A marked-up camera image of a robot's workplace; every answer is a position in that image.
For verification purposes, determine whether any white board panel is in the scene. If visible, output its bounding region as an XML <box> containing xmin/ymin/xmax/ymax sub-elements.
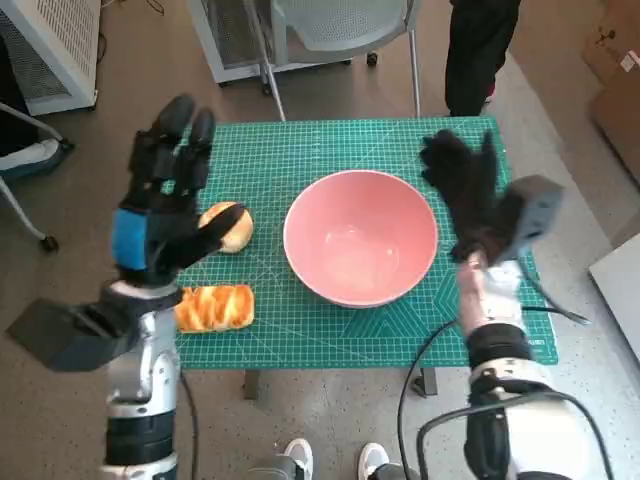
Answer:
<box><xmin>588</xmin><ymin>239</ymin><xmax>640</xmax><ymax>361</ymax></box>

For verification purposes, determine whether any long striped bread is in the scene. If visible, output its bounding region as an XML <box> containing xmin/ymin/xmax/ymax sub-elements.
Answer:
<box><xmin>174</xmin><ymin>283</ymin><xmax>256</xmax><ymax>334</ymax></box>

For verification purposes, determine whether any black cable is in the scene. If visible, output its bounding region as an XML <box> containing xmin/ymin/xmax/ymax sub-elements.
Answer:
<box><xmin>178</xmin><ymin>372</ymin><xmax>202</xmax><ymax>480</ymax></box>
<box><xmin>519</xmin><ymin>262</ymin><xmax>592</xmax><ymax>326</ymax></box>
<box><xmin>398</xmin><ymin>319</ymin><xmax>466</xmax><ymax>480</ymax></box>
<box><xmin>417</xmin><ymin>389</ymin><xmax>616</xmax><ymax>480</ymax></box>

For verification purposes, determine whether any white shoe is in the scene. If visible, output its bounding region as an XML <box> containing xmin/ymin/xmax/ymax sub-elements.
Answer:
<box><xmin>273</xmin><ymin>438</ymin><xmax>315</xmax><ymax>480</ymax></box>
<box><xmin>358</xmin><ymin>442</ymin><xmax>391</xmax><ymax>480</ymax></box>

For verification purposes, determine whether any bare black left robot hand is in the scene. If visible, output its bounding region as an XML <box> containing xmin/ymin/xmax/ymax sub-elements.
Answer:
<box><xmin>110</xmin><ymin>94</ymin><xmax>250</xmax><ymax>294</ymax></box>

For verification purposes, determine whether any person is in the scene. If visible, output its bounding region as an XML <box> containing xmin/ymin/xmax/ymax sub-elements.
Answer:
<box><xmin>0</xmin><ymin>42</ymin><xmax>66</xmax><ymax>181</ymax></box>
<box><xmin>444</xmin><ymin>0</ymin><xmax>521</xmax><ymax>118</ymax></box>

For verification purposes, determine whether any wheeled chair base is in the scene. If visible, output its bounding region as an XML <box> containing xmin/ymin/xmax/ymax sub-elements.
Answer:
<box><xmin>0</xmin><ymin>102</ymin><xmax>76</xmax><ymax>253</ymax></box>

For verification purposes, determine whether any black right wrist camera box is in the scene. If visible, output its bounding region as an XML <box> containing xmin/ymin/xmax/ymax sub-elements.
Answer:
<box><xmin>492</xmin><ymin>175</ymin><xmax>566</xmax><ymax>261</ymax></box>

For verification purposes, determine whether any grey mesh chair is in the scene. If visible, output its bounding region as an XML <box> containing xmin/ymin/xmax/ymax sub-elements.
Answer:
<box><xmin>247</xmin><ymin>0</ymin><xmax>424</xmax><ymax>123</ymax></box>

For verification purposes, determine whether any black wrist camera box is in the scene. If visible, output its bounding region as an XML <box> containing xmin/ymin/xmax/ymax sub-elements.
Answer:
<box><xmin>5</xmin><ymin>294</ymin><xmax>181</xmax><ymax>372</ymax></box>
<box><xmin>492</xmin><ymin>175</ymin><xmax>566</xmax><ymax>261</ymax></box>

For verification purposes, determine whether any green cutting mat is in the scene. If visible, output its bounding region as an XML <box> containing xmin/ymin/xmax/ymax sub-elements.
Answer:
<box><xmin>172</xmin><ymin>117</ymin><xmax>560</xmax><ymax>371</ymax></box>

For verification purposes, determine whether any brown cardboard box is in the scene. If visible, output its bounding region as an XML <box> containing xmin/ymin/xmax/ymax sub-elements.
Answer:
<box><xmin>582</xmin><ymin>0</ymin><xmax>640</xmax><ymax>184</ymax></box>

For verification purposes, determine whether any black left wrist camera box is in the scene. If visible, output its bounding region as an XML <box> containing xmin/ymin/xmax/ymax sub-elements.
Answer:
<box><xmin>5</xmin><ymin>294</ymin><xmax>181</xmax><ymax>372</ymax></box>

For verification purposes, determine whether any pink bowl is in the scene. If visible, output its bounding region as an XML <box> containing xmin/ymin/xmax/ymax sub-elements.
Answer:
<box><xmin>282</xmin><ymin>169</ymin><xmax>440</xmax><ymax>309</ymax></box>

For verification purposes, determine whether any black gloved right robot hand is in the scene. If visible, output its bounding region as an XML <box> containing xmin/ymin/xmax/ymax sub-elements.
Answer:
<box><xmin>418</xmin><ymin>128</ymin><xmax>509</xmax><ymax>266</ymax></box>

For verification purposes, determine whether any round bread bun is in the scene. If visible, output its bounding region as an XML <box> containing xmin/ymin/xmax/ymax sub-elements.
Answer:
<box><xmin>198</xmin><ymin>201</ymin><xmax>254</xmax><ymax>255</ymax></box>

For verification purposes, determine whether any white perforated cabinet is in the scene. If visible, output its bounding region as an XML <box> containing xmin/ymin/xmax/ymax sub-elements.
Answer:
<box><xmin>0</xmin><ymin>0</ymin><xmax>101</xmax><ymax>117</ymax></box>
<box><xmin>187</xmin><ymin>0</ymin><xmax>379</xmax><ymax>96</ymax></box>

